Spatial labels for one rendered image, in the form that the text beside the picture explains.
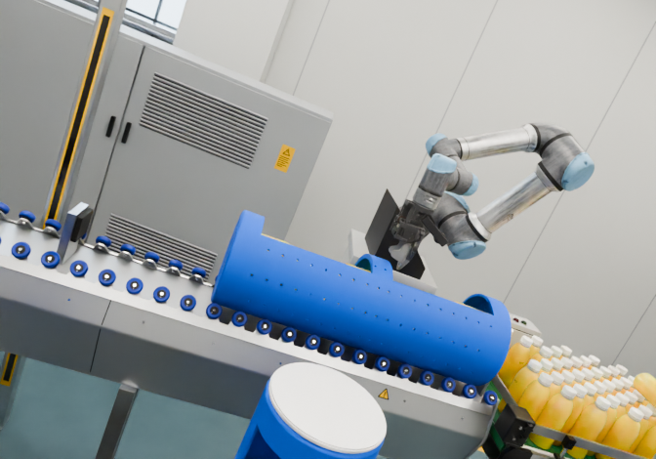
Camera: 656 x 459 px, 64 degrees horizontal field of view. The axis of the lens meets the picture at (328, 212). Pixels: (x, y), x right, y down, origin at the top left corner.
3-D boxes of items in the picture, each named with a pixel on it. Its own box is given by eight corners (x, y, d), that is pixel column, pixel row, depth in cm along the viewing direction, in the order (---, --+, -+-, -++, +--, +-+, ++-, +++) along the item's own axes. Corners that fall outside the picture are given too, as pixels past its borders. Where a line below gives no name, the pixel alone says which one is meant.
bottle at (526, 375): (511, 407, 177) (537, 362, 172) (521, 422, 170) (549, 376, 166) (493, 403, 175) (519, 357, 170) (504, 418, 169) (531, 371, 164)
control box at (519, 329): (474, 326, 207) (486, 304, 205) (517, 341, 211) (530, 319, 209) (484, 339, 198) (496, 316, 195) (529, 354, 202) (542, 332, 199)
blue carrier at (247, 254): (218, 272, 171) (247, 195, 162) (452, 350, 188) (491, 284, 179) (203, 320, 145) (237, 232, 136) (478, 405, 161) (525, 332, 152)
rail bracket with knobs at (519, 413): (488, 425, 161) (504, 397, 159) (509, 431, 163) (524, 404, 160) (501, 448, 152) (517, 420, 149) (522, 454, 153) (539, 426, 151)
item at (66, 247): (66, 249, 154) (81, 201, 150) (81, 253, 155) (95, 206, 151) (53, 262, 145) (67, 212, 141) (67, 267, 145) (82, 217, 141)
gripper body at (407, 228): (388, 231, 160) (404, 195, 157) (413, 240, 161) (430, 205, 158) (393, 240, 152) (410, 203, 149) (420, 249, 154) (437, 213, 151)
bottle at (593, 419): (583, 453, 168) (613, 406, 163) (583, 464, 162) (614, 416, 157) (561, 439, 171) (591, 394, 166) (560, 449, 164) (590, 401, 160)
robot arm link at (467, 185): (469, 159, 163) (446, 151, 156) (485, 187, 157) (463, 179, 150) (451, 177, 167) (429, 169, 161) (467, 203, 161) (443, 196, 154)
